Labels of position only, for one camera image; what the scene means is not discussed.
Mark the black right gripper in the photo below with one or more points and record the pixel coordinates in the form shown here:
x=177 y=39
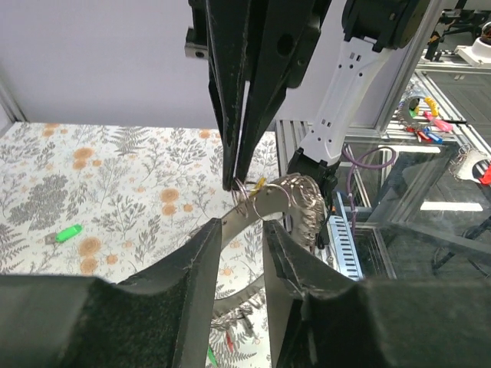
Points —
x=265 y=43

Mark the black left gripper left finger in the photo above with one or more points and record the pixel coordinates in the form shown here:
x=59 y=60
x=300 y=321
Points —
x=159 y=317

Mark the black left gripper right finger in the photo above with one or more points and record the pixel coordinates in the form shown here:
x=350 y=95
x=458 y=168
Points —
x=320 y=318

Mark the green tagged key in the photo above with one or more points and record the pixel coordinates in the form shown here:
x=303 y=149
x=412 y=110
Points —
x=63 y=235

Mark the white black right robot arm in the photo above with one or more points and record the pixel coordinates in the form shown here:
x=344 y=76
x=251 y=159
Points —
x=372 y=30

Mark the floral table mat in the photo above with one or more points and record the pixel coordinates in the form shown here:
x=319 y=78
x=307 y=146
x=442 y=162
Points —
x=140 y=193

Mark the white slotted cable duct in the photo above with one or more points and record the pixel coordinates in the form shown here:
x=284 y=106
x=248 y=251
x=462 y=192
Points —
x=343 y=243

